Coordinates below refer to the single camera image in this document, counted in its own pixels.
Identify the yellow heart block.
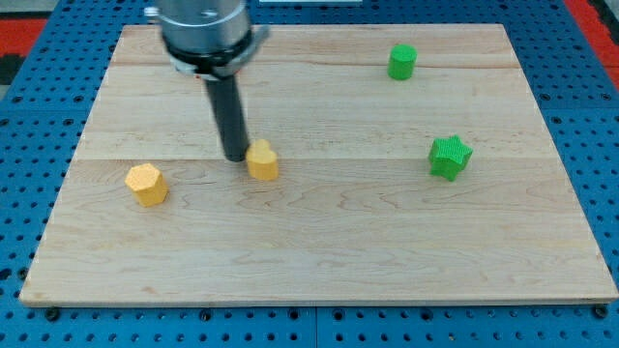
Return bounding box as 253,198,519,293
246,139,280,181

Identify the green star block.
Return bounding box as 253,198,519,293
428,134,474,182

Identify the light wooden board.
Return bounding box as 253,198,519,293
19,24,618,307

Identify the green cylinder block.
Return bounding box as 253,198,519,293
387,43,418,80

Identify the black cylindrical pointer tool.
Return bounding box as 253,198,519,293
204,75,250,162

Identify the yellow hexagon block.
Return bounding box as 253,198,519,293
125,163,168,208

